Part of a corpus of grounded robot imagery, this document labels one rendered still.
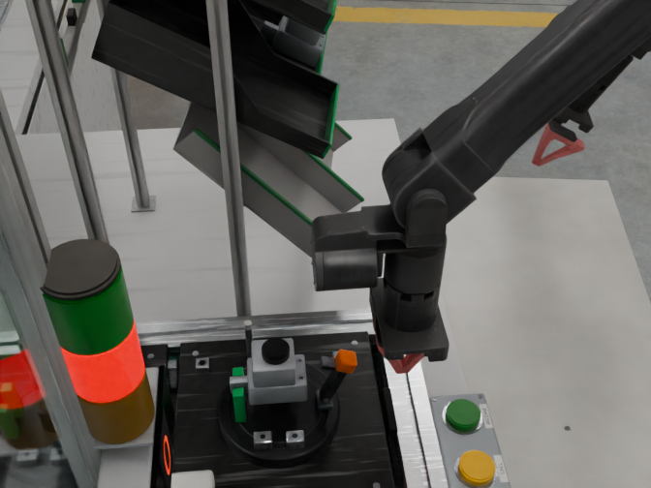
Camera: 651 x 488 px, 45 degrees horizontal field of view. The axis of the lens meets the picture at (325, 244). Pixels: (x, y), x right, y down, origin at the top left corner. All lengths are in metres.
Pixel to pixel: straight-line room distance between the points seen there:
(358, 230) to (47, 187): 0.86
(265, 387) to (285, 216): 0.24
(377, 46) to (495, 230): 2.29
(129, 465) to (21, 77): 1.29
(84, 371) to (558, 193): 1.07
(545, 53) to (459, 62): 2.82
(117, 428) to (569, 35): 0.46
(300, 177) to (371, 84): 2.21
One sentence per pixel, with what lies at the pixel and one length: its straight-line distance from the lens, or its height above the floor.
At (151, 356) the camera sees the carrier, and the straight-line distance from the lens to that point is 1.02.
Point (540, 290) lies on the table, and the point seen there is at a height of 0.86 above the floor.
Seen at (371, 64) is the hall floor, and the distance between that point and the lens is 3.45.
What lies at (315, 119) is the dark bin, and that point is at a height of 1.20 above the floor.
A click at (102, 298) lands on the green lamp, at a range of 0.49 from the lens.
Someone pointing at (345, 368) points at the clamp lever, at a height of 1.06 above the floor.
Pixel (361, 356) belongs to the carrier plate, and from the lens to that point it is 1.00.
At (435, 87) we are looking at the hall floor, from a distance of 3.32.
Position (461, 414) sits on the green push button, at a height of 0.97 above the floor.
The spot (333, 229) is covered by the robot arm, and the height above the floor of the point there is 1.26.
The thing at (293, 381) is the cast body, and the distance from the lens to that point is 0.86.
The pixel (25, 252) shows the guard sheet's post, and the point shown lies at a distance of 0.48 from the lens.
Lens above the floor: 1.75
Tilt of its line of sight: 43 degrees down
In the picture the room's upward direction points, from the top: 1 degrees clockwise
